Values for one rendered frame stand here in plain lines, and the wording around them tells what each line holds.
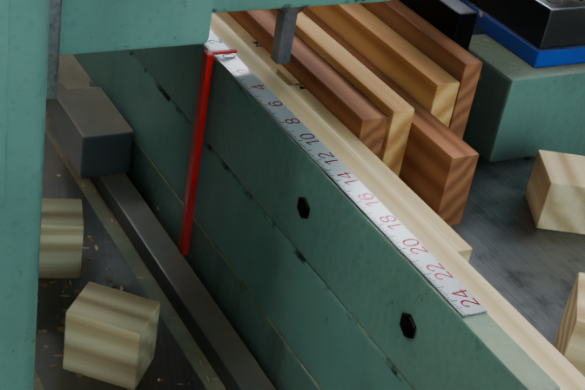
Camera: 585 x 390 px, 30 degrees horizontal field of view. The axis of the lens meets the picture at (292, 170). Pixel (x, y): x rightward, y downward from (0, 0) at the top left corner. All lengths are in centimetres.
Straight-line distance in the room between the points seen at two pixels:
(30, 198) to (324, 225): 15
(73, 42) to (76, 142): 26
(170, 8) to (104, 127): 25
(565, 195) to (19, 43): 33
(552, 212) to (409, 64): 12
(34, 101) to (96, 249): 27
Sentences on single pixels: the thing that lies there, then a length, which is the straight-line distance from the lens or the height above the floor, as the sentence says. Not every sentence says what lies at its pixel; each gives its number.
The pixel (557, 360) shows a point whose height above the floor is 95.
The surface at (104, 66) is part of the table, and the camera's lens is 82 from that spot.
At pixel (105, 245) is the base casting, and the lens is 74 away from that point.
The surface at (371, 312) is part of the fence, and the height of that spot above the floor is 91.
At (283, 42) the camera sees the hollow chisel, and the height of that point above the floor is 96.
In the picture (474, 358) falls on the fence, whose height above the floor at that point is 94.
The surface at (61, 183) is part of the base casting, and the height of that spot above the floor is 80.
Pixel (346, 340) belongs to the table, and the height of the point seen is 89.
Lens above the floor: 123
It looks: 30 degrees down
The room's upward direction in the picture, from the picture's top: 10 degrees clockwise
